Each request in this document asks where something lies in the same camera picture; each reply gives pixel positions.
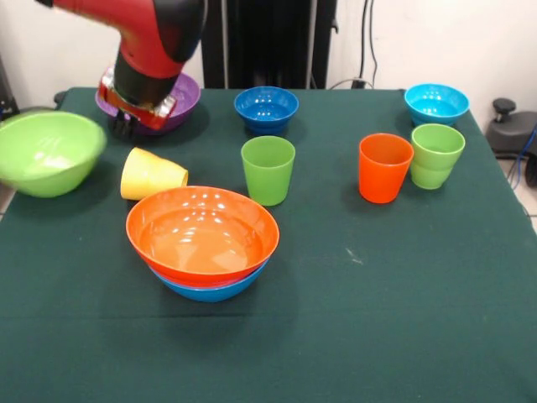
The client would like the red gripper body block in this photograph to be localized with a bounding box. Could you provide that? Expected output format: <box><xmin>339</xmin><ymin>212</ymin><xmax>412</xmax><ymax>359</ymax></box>
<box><xmin>98</xmin><ymin>66</ymin><xmax>180</xmax><ymax>131</ymax></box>

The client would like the purple bowl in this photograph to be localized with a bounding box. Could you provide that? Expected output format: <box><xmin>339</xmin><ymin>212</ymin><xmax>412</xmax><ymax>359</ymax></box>
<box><xmin>95</xmin><ymin>73</ymin><xmax>202</xmax><ymax>136</ymax></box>

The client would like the ribbed yellow cup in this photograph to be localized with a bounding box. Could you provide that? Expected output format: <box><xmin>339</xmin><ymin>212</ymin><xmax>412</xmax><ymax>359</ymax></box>
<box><xmin>120</xmin><ymin>146</ymin><xmax>190</xmax><ymax>202</ymax></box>

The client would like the large green bowl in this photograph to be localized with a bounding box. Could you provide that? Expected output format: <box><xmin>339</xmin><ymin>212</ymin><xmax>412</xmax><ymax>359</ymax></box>
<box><xmin>0</xmin><ymin>111</ymin><xmax>108</xmax><ymax>199</ymax></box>

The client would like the wide orange bowl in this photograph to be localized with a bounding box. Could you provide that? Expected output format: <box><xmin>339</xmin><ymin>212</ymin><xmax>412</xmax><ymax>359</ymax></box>
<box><xmin>125</xmin><ymin>186</ymin><xmax>281</xmax><ymax>289</ymax></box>

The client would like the plain green cup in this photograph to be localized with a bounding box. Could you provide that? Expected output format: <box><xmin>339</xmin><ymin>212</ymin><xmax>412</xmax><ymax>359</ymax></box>
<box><xmin>240</xmin><ymin>135</ymin><xmax>297</xmax><ymax>207</ymax></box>

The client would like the large blue bowl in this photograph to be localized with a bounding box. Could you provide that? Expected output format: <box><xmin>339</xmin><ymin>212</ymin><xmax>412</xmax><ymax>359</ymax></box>
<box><xmin>150</xmin><ymin>259</ymin><xmax>269</xmax><ymax>304</ymax></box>

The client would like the light blue small bowl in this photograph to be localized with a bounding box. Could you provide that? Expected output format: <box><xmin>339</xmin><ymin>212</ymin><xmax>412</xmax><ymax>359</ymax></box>
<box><xmin>404</xmin><ymin>82</ymin><xmax>471</xmax><ymax>127</ymax></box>

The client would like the grey chair base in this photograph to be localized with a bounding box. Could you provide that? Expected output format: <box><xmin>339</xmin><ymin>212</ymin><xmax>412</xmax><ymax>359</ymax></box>
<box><xmin>16</xmin><ymin>104</ymin><xmax>58</xmax><ymax>115</ymax></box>

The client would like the dark blue small bowl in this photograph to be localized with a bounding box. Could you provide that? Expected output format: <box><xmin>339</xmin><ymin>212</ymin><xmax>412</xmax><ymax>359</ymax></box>
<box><xmin>233</xmin><ymin>86</ymin><xmax>300</xmax><ymax>137</ymax></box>

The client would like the plain orange cup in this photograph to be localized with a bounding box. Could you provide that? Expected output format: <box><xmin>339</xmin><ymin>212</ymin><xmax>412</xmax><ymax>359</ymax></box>
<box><xmin>358</xmin><ymin>133</ymin><xmax>415</xmax><ymax>205</ymax></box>

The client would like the dark green table cloth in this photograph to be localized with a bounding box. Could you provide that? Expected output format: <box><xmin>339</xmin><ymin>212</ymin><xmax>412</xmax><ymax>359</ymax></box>
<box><xmin>0</xmin><ymin>86</ymin><xmax>537</xmax><ymax>403</ymax></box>

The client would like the ribbed green cup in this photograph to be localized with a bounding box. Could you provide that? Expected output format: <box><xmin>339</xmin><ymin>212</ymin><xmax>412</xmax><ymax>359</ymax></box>
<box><xmin>409</xmin><ymin>123</ymin><xmax>467</xmax><ymax>191</ymax></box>

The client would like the black hanging cable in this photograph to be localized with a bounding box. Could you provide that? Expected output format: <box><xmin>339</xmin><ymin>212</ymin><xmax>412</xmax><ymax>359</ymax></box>
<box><xmin>358</xmin><ymin>3</ymin><xmax>368</xmax><ymax>81</ymax></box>
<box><xmin>368</xmin><ymin>3</ymin><xmax>379</xmax><ymax>81</ymax></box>

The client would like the blue cable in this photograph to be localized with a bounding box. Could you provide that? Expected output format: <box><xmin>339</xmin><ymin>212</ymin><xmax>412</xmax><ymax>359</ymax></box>
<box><xmin>507</xmin><ymin>125</ymin><xmax>537</xmax><ymax>188</ymax></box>

